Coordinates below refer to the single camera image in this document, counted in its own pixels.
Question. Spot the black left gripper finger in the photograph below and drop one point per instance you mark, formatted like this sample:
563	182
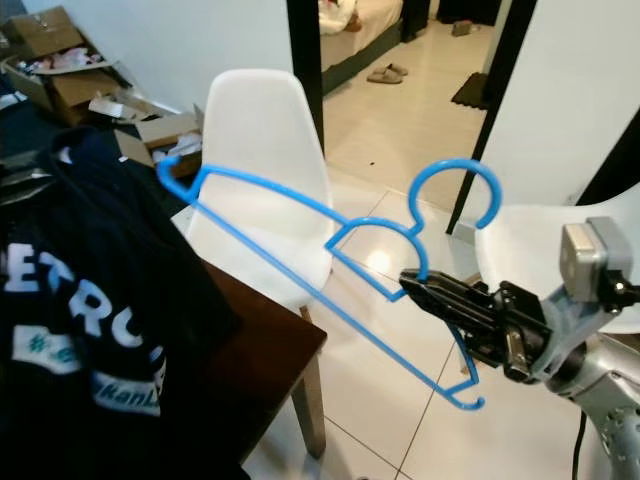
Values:
32	181

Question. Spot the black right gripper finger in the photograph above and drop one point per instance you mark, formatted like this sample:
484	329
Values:
455	288
470	320

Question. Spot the navy T-shirt white lettering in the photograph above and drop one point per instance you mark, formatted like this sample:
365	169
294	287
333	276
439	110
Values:
120	260

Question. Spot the blue clothes hanger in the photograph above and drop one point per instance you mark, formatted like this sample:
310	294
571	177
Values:
455	164

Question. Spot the small open cardboard box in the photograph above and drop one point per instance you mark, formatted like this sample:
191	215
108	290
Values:
160	130

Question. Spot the closed cardboard box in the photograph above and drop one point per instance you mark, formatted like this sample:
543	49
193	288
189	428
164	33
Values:
45	35

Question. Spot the dark brown wooden table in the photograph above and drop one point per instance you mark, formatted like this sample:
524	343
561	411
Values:
280	340

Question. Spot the dark door mat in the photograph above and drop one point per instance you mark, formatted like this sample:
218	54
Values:
470	90

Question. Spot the beige slipper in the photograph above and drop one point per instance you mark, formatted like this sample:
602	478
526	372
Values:
382	76
398	68

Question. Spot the low bed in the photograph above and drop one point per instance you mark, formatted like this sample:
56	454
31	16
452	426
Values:
360	40

